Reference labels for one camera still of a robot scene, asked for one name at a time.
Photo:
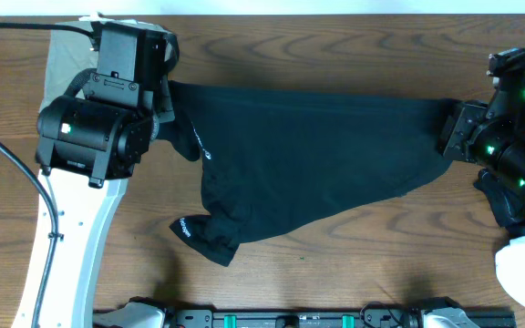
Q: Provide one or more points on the folded khaki trousers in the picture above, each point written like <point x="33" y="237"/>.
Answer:
<point x="69" y="53"/>

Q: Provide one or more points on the black and white jersey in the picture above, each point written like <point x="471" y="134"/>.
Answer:
<point x="507" y="210"/>

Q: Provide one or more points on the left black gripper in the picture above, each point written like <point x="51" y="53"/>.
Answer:
<point x="166" y="109"/>

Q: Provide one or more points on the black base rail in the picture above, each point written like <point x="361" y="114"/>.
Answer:
<point x="436" y="312"/>

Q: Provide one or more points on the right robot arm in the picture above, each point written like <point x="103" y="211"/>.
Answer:
<point x="492" y="136"/>

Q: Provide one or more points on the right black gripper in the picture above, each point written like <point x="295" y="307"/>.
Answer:
<point x="465" y="120"/>

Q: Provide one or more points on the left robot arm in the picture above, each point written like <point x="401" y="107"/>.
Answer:
<point x="102" y="108"/>

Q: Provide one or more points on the black polo shirt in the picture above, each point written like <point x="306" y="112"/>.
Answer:
<point x="275" y="160"/>

